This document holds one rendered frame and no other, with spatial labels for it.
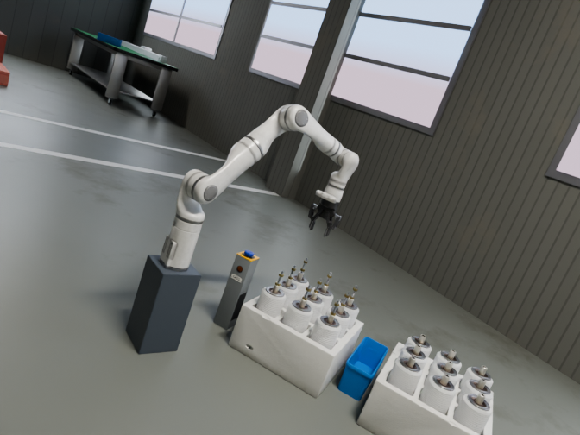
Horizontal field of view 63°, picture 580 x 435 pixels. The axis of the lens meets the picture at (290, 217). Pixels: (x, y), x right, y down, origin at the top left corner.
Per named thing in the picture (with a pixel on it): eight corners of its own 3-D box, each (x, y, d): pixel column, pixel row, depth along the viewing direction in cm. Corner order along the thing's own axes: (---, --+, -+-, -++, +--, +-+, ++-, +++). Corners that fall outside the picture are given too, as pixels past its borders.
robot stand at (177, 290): (138, 354, 156) (163, 274, 149) (125, 330, 167) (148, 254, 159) (177, 351, 165) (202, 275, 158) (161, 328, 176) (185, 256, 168)
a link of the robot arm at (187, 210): (183, 166, 150) (167, 215, 154) (201, 177, 145) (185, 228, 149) (204, 168, 157) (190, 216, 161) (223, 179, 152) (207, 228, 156)
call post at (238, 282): (226, 330, 190) (250, 261, 183) (212, 322, 193) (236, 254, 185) (235, 324, 197) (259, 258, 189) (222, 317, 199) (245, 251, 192)
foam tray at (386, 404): (467, 491, 149) (492, 445, 145) (356, 423, 162) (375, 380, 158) (473, 429, 185) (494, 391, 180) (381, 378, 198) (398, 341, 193)
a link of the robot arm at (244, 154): (258, 142, 154) (239, 133, 160) (195, 192, 143) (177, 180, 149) (264, 163, 161) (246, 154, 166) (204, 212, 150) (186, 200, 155)
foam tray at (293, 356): (316, 399, 167) (334, 356, 163) (227, 344, 181) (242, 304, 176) (348, 359, 203) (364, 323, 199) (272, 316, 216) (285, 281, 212)
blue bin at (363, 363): (361, 404, 174) (373, 376, 171) (334, 388, 178) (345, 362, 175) (378, 371, 202) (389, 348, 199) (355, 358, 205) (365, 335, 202)
